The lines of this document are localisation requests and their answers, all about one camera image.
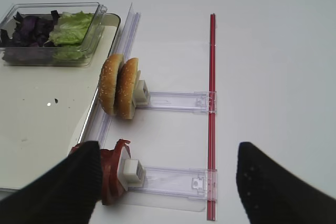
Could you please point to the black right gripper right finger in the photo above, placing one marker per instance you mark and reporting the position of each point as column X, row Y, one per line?
column 271, row 194

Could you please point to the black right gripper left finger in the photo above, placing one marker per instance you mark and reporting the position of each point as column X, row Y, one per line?
column 65, row 194

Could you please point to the front red meat slice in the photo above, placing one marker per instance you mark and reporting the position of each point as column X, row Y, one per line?
column 74, row 148

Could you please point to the stacked brown meat patties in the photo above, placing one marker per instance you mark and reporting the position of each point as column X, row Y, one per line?
column 112, row 189

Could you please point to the white meat pusher block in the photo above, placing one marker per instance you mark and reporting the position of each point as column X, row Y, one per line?
column 130, row 172

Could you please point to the clear meat pusher track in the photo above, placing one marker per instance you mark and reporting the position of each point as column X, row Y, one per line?
column 187, row 183

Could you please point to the green lettuce leaves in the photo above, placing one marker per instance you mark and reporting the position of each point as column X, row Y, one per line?
column 71, row 28

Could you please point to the right red strip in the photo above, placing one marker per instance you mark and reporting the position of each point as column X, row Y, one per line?
column 211, row 156

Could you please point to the white metal tray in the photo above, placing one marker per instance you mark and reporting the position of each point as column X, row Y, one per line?
column 44, row 111

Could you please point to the clear bun pusher track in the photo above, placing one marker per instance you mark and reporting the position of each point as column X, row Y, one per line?
column 195, row 102

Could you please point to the white bun pusher block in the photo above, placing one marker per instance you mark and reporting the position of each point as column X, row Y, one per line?
column 141, row 95

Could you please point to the rear sesame bun top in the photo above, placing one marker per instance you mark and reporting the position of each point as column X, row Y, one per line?
column 124, row 92

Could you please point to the sesame bun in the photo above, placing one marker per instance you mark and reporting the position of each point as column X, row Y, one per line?
column 108, row 82
column 124, row 92

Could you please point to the front sesame bun top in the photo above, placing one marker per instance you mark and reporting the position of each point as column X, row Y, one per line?
column 108, row 82

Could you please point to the clear plastic salad container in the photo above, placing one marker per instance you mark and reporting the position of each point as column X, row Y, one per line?
column 61, row 55

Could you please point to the purple cabbage leaves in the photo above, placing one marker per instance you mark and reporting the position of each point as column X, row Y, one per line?
column 30, row 31

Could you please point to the right clear divider rail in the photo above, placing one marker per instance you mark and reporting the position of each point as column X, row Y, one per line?
column 98, row 121

